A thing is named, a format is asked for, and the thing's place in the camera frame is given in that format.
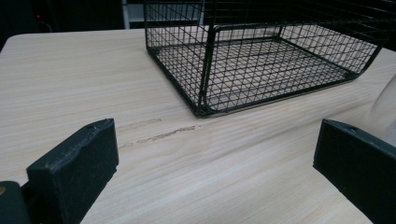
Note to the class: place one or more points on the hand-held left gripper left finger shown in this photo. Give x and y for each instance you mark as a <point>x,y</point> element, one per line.
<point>73,169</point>

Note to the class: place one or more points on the dark equipment with red light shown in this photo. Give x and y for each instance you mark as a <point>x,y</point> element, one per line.
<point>59,14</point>

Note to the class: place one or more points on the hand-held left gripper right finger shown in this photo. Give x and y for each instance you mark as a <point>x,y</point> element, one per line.
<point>358,161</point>

